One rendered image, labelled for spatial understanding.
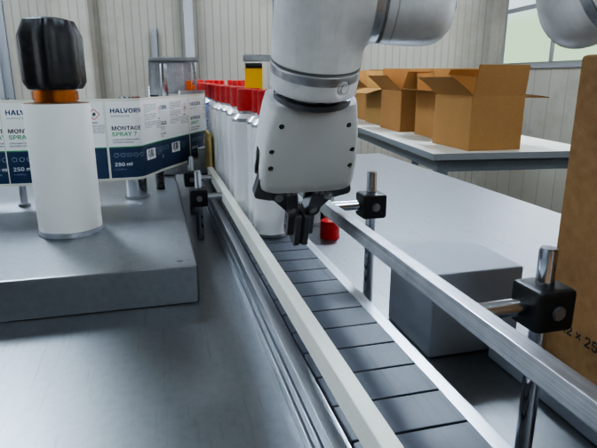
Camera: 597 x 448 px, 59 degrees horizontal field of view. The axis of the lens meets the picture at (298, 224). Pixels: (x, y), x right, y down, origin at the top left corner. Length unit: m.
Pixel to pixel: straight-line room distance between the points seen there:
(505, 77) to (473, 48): 3.14
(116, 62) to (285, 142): 4.72
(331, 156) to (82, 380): 0.32
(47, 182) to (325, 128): 0.44
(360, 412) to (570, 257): 0.27
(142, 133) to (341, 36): 0.63
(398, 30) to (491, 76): 2.06
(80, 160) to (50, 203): 0.07
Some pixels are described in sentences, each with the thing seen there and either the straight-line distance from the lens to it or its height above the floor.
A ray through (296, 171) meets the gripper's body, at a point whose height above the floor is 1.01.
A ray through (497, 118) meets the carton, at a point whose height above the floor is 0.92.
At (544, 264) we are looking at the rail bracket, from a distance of 0.38.
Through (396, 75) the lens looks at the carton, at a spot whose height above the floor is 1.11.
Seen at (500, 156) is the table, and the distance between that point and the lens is 2.54.
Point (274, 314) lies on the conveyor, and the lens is 0.53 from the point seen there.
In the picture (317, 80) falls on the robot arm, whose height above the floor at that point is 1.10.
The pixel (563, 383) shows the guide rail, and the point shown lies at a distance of 0.30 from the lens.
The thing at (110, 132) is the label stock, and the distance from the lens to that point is 1.03.
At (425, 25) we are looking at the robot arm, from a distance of 0.48.
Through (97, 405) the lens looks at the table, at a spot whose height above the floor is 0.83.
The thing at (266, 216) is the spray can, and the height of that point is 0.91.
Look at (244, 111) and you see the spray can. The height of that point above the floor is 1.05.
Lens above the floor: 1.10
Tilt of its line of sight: 15 degrees down
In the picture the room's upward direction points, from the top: straight up
